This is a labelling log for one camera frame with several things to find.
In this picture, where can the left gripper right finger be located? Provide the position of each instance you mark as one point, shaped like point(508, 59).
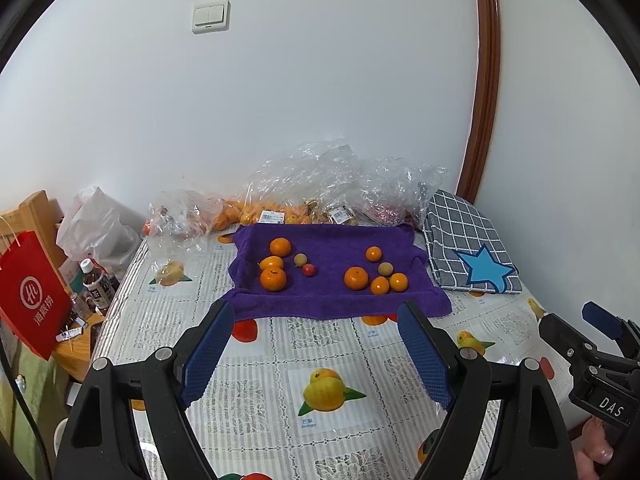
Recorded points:
point(530, 439)

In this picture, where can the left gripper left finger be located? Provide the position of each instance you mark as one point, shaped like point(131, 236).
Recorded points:
point(100, 440)

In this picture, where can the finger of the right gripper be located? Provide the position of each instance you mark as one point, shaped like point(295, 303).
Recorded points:
point(575, 348)
point(626, 334)

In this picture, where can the pale yellow small fruit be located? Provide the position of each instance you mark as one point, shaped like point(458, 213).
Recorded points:
point(385, 269)

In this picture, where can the large orange mandarin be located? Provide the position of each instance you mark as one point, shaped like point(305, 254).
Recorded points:
point(356, 278)

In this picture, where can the mandarin with stem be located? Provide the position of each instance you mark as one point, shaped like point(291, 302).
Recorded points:
point(273, 279)

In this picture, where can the oval orange mandarin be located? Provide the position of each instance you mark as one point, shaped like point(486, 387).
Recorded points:
point(271, 262)

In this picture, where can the orange mandarin one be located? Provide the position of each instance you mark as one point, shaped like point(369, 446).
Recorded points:
point(280, 247)

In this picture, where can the small red fruit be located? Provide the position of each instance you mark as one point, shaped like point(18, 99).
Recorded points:
point(309, 270)

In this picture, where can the pale yellow round fruit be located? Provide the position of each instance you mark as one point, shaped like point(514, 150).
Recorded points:
point(300, 259)

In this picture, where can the small orange mandarin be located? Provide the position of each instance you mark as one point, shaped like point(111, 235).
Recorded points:
point(380, 286)

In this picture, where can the clear bag red fruits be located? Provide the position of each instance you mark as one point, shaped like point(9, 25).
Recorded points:
point(392, 191)

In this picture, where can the person's right hand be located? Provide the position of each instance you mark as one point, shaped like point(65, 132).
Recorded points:
point(593, 449)

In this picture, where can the wooden side table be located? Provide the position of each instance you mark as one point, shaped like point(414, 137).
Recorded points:
point(75, 355)

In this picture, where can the grey checkered cloth blue star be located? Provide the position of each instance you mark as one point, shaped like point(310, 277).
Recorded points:
point(465, 250)

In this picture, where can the dark drink bottle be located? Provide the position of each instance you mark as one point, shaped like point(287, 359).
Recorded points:
point(97, 284)

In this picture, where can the red paper shopping bag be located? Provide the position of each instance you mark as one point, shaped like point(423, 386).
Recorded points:
point(34, 302)

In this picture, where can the fruit print tablecloth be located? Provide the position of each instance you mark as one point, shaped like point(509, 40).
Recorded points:
point(299, 398)

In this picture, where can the white plastic bag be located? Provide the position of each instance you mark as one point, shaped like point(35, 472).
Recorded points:
point(92, 228)

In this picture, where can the clear plastic bag left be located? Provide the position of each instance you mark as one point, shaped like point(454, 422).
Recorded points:
point(181, 220)

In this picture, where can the purple towel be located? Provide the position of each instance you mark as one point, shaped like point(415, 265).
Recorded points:
point(332, 250)

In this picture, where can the clear bag of oranges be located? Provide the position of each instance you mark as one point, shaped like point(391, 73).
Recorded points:
point(313, 183)

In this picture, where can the wooden chair frame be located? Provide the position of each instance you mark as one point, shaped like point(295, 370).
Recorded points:
point(35, 213)

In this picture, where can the brown wooden door frame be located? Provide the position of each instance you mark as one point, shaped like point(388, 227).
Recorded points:
point(485, 98)

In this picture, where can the white wall switch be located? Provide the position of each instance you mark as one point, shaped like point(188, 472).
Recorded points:
point(212, 16)

